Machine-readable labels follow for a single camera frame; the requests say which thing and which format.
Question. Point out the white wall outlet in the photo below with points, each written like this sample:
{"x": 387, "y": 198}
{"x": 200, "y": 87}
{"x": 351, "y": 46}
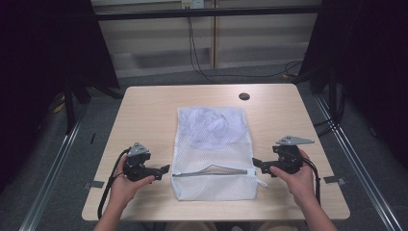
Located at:
{"x": 192, "y": 4}

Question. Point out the black curtain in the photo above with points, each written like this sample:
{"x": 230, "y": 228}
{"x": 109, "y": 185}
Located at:
{"x": 369, "y": 64}
{"x": 38, "y": 64}

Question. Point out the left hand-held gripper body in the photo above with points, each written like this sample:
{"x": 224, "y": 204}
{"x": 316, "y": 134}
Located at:
{"x": 138, "y": 160}

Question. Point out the black metal stand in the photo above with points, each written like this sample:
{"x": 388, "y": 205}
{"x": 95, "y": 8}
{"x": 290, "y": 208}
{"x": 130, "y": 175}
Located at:
{"x": 69, "y": 109}
{"x": 333, "y": 99}

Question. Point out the yellow floor object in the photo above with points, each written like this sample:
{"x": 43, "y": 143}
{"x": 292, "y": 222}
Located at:
{"x": 59, "y": 104}

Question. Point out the person's left hand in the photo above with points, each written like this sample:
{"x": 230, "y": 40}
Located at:
{"x": 123, "y": 189}

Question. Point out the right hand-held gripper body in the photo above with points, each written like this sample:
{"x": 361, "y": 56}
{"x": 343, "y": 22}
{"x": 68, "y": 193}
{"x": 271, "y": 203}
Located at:
{"x": 288, "y": 159}

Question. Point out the person's right hand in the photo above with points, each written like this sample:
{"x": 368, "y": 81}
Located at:
{"x": 300, "y": 184}

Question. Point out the black horizontal bar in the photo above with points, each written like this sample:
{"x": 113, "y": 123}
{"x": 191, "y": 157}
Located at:
{"x": 205, "y": 12}

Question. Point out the white garment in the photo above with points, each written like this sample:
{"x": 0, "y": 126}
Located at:
{"x": 213, "y": 128}

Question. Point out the metal floor rail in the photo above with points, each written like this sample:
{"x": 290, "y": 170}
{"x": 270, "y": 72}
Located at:
{"x": 359, "y": 173}
{"x": 51, "y": 179}

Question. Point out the grey tape strip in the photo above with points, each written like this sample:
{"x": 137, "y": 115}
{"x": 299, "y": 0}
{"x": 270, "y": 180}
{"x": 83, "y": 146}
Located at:
{"x": 94, "y": 184}
{"x": 333, "y": 180}

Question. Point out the white mesh laundry bag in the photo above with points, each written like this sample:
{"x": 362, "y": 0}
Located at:
{"x": 213, "y": 186}

